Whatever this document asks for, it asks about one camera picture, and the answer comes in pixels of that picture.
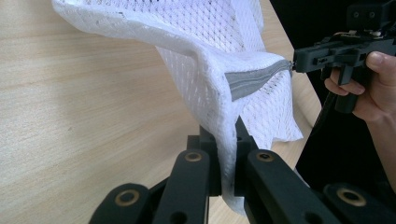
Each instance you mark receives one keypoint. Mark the white mesh laundry bag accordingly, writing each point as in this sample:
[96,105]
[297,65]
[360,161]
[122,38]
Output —
[205,62]

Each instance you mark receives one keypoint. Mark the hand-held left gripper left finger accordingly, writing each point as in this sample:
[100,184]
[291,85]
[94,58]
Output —
[214,168]

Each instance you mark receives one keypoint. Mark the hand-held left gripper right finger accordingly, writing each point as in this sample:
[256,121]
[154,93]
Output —
[244,140]

